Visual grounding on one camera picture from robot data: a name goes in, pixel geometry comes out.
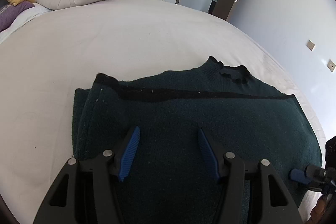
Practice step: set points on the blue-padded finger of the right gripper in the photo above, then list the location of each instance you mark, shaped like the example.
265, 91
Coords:
299, 176

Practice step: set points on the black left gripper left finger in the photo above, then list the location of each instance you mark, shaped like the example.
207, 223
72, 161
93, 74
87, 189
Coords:
85, 191

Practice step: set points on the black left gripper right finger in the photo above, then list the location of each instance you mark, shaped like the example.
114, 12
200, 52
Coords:
269, 200

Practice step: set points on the dark green knit sweater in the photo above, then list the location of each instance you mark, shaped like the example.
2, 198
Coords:
168, 181

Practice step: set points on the person's right hand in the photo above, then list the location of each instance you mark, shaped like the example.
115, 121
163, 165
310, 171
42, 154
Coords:
318, 211

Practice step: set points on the white bed mattress sheet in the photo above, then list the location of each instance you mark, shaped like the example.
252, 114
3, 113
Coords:
47, 59

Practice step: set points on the purple patterned cushion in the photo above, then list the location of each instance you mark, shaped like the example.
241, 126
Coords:
10, 12

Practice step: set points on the lower beige wall socket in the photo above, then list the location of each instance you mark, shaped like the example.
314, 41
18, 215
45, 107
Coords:
331, 65

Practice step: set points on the upper beige wall switch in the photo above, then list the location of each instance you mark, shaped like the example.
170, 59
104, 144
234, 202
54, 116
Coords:
310, 45

